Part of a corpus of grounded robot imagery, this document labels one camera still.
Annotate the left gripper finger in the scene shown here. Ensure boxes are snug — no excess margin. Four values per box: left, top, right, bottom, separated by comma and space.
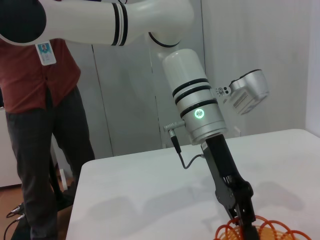
236, 216, 259, 240

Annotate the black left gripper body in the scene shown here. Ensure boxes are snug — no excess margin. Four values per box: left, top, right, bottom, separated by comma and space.
201, 134, 255, 222

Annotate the orange plastic wire basket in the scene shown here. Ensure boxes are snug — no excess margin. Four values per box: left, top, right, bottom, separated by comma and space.
214, 215, 313, 240

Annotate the white id badge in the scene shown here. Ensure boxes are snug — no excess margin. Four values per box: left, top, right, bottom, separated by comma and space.
34, 41, 57, 67

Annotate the person in red shirt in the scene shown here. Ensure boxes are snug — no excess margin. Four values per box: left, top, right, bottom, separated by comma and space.
0, 38, 96, 240

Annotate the grey gripper cable with plug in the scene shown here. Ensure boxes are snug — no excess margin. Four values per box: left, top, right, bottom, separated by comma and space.
163, 119, 207, 170

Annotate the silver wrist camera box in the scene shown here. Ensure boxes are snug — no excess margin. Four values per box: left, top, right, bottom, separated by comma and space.
215, 69, 270, 116

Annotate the black floor cable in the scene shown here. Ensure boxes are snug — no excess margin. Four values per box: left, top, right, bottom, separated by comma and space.
2, 212, 26, 240
6, 202, 26, 219

